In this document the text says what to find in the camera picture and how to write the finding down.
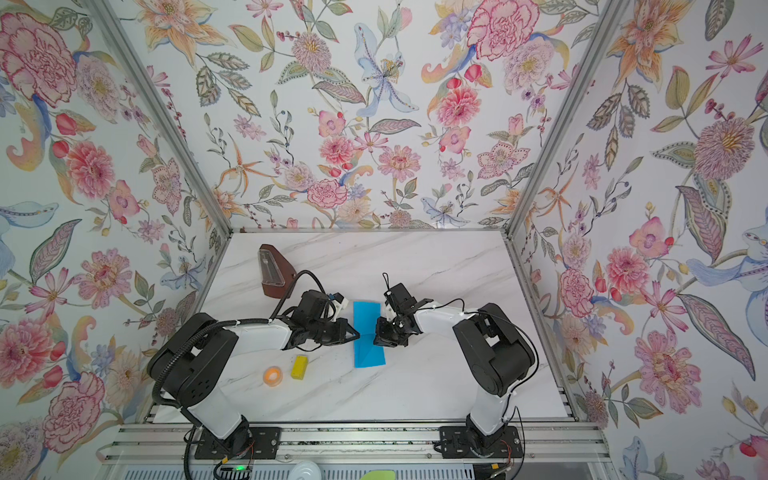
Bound aluminium frame corner post left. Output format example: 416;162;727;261
84;0;233;243

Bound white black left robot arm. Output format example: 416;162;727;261
147;290;360;441

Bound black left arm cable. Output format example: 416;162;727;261
269;269;328;322

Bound blue square paper sheet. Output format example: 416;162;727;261
353;301;386;369

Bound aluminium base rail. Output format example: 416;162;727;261
99;420;611;466

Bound white round object below rail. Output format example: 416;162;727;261
288;460;323;480

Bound brown wooden metronome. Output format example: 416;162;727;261
258;244;297;299

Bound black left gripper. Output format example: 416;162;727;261
306;319;362;347

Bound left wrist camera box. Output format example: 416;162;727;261
329;293;349;315

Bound orange tape roll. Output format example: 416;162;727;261
263;366;283;388

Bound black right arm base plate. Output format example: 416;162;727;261
433;425;524;460

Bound aluminium frame corner post right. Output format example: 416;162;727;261
505;0;627;239

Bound aluminium frame corner post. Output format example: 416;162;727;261
505;0;627;239
84;0;233;243

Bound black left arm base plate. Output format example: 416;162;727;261
194;427;282;460

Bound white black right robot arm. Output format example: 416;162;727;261
374;283;538;440

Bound green object below rail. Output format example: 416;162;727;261
360;470;397;480

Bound yellow cylinder block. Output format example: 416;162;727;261
290;355;309;380

